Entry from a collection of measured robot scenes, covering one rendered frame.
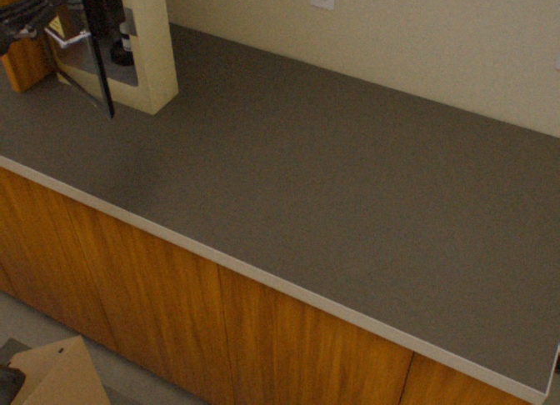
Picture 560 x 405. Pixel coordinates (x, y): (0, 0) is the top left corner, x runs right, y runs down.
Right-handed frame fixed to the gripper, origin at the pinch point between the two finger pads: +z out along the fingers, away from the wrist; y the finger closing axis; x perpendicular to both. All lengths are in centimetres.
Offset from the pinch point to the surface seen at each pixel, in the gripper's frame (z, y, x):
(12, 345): -52, -25, 37
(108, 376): -18, 6, 131
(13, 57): 6.4, 30.0, 26.7
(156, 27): 20.1, -7.0, 15.2
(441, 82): 57, -68, 33
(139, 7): 15.7, -7.0, 8.0
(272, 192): 4, -47, 37
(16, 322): -17, 49, 131
